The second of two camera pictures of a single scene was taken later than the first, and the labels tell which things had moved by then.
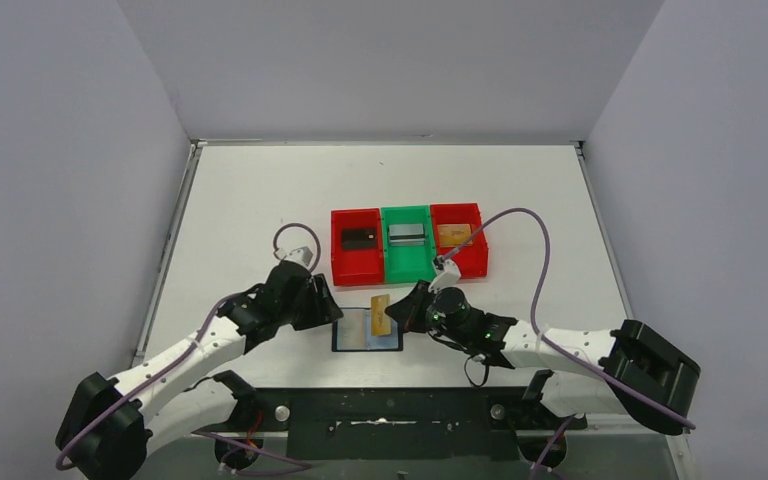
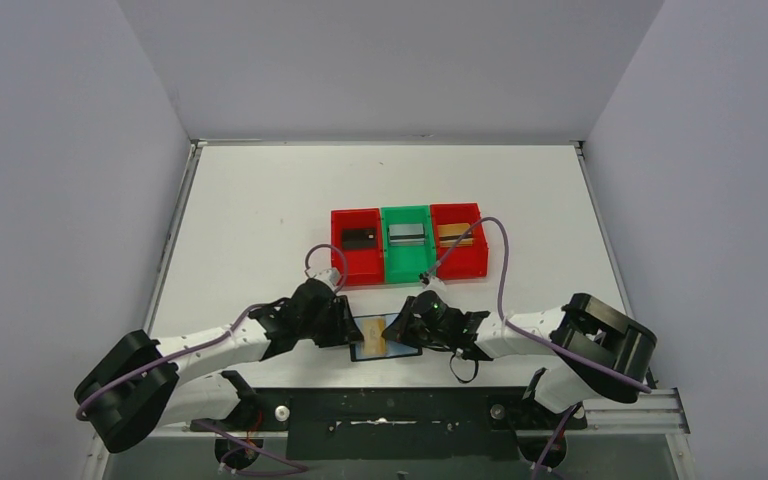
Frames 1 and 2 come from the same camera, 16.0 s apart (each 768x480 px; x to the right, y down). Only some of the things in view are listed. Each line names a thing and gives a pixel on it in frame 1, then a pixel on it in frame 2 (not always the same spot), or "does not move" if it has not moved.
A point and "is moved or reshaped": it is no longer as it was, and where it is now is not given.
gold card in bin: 453,234 does not move
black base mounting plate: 395,424 does not move
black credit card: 359,239 does not move
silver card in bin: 406,235 does not move
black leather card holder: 351,332 is moved or reshaped
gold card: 380,320 -> 450,239
